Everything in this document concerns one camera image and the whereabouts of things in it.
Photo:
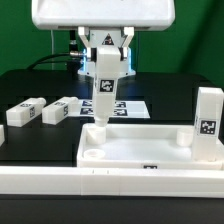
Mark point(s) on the white desk top tray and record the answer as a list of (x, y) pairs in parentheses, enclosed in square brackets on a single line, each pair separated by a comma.
[(142, 147)]

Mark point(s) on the white fiducial marker sheet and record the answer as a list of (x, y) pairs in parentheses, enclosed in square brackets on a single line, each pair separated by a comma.
[(123, 109)]

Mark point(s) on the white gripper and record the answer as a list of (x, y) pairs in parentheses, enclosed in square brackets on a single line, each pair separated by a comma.
[(153, 15)]

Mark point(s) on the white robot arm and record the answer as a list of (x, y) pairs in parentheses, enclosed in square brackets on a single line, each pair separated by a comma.
[(106, 37)]

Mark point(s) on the white front fence bar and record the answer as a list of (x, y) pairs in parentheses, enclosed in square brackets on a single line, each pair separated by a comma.
[(111, 182)]

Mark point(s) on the white block left edge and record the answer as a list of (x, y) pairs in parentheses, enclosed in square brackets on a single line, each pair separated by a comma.
[(2, 136)]

